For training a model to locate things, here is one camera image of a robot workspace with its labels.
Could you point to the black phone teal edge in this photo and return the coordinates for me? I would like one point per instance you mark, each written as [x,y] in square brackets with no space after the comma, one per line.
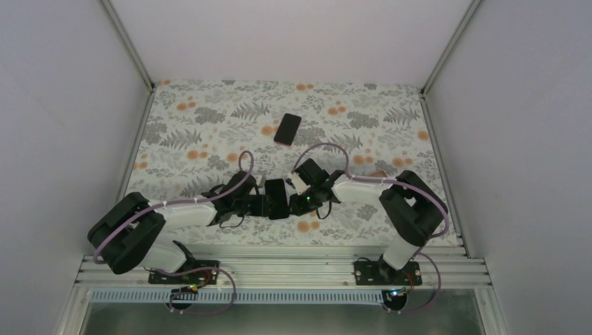
[278,199]

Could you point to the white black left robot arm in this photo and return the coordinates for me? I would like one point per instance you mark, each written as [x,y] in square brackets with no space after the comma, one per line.
[134,233]

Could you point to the aluminium corner post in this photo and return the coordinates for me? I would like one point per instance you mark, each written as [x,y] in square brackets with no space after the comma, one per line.
[118,25]
[450,46]

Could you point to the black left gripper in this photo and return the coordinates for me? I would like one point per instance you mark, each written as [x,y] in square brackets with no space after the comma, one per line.
[261,209]

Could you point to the grey slotted cable duct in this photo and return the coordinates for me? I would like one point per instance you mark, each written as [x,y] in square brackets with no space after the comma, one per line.
[241,296]

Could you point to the aluminium front rail frame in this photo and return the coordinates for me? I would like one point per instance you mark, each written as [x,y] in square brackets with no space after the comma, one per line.
[298,267]

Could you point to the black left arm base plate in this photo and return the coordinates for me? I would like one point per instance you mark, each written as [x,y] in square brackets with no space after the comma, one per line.
[193,272]

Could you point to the left aluminium corner post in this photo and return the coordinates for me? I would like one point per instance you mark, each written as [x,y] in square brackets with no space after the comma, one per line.
[118,25]

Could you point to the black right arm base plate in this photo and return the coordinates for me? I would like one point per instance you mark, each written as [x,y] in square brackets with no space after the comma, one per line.
[375,273]

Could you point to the black phone pink edge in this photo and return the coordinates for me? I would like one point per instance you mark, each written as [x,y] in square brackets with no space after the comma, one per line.
[287,129]

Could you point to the pink phone case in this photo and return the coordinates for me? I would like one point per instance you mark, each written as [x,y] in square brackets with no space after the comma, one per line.
[378,174]

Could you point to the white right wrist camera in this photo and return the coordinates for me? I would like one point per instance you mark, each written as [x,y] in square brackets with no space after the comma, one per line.
[298,183]

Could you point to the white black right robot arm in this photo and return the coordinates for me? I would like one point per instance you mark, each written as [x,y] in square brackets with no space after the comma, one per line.
[412,208]

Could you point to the floral patterned table mat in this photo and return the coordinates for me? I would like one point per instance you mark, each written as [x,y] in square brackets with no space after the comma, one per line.
[199,133]

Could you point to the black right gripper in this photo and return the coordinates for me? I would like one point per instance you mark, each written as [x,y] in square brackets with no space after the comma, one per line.
[298,208]

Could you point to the right aluminium corner post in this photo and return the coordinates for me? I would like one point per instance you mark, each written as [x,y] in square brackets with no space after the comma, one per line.
[450,46]

